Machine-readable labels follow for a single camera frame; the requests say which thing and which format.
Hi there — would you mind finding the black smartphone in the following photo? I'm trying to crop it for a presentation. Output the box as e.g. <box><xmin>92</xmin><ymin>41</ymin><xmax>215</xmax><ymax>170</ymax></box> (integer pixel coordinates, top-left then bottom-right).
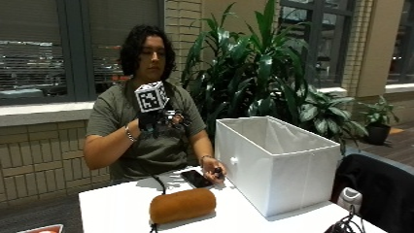
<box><xmin>180</xmin><ymin>169</ymin><xmax>215</xmax><ymax>189</ymax></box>

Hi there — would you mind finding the white marker cube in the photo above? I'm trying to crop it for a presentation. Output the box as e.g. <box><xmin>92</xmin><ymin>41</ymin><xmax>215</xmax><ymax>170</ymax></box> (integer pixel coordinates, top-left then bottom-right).
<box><xmin>133</xmin><ymin>81</ymin><xmax>171</xmax><ymax>114</ymax></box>

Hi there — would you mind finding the the person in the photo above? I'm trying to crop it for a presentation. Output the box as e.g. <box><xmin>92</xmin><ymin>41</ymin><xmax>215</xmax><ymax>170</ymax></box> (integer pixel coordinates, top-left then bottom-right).
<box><xmin>83</xmin><ymin>24</ymin><xmax>228</xmax><ymax>186</ymax></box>

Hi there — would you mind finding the brown bread loaf toy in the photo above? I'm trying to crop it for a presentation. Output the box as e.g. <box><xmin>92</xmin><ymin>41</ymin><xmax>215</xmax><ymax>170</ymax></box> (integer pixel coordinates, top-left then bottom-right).
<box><xmin>149</xmin><ymin>187</ymin><xmax>217</xmax><ymax>225</ymax></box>

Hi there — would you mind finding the white fabric storage box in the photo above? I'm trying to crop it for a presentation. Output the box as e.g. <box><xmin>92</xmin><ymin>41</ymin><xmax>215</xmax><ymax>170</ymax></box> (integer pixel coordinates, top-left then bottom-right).
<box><xmin>213</xmin><ymin>116</ymin><xmax>344</xmax><ymax>217</ymax></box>

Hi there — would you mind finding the large green leafy plant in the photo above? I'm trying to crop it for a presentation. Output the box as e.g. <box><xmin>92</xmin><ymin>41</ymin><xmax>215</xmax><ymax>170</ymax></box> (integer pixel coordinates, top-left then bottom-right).
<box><xmin>180</xmin><ymin>0</ymin><xmax>312</xmax><ymax>137</ymax></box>

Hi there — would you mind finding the white grey device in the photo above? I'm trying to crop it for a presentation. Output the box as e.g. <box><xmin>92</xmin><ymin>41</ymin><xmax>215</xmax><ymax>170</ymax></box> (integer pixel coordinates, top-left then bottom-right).
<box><xmin>336</xmin><ymin>186</ymin><xmax>364</xmax><ymax>215</ymax></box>

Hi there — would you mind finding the variegated leafy plant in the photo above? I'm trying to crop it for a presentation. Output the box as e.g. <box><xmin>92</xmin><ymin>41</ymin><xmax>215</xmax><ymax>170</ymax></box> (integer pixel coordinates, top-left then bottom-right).
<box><xmin>297</xmin><ymin>84</ymin><xmax>370</xmax><ymax>155</ymax></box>

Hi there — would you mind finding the small potted plant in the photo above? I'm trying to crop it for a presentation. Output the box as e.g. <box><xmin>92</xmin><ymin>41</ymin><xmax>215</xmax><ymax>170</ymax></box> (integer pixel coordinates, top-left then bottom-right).
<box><xmin>356</xmin><ymin>95</ymin><xmax>401</xmax><ymax>146</ymax></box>

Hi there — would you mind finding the red white object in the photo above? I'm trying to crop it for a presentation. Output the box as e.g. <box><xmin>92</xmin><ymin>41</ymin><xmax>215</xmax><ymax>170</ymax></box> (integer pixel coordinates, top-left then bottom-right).
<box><xmin>17</xmin><ymin>223</ymin><xmax>65</xmax><ymax>233</ymax></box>

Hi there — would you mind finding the silver bracelet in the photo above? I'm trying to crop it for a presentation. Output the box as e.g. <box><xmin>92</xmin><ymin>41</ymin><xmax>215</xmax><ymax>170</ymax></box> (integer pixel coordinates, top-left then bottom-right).
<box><xmin>124</xmin><ymin>124</ymin><xmax>137</xmax><ymax>144</ymax></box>

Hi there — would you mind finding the black cable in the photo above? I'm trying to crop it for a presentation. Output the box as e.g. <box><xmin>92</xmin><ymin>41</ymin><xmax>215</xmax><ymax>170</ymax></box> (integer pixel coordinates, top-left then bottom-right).
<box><xmin>149</xmin><ymin>174</ymin><xmax>168</xmax><ymax>196</ymax></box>

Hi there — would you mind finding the bundle of black cables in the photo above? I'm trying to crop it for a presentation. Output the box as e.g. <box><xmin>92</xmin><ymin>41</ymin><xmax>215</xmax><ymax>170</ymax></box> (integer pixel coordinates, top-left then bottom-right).
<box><xmin>324</xmin><ymin>205</ymin><xmax>366</xmax><ymax>233</ymax></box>

